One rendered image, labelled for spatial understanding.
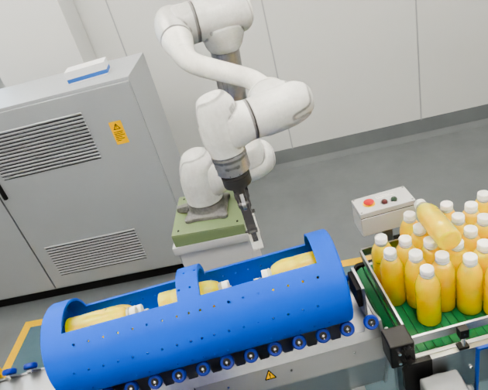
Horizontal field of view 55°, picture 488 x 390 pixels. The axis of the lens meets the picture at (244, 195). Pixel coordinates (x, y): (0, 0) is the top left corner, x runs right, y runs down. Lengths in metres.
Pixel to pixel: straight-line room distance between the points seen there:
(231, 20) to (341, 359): 1.11
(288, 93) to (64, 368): 0.96
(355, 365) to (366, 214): 0.50
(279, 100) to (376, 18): 2.96
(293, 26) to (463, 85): 1.55
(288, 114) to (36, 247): 2.64
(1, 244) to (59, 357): 2.20
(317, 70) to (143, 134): 1.76
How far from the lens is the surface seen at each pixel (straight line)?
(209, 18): 1.56
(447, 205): 1.68
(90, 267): 3.50
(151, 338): 1.37
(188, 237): 1.89
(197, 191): 1.86
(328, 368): 1.55
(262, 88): 1.15
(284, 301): 1.32
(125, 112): 2.81
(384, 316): 1.60
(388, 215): 1.72
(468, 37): 4.33
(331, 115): 4.20
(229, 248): 1.93
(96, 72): 2.94
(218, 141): 1.10
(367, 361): 1.57
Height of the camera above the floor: 2.09
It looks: 31 degrees down
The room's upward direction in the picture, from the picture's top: 16 degrees counter-clockwise
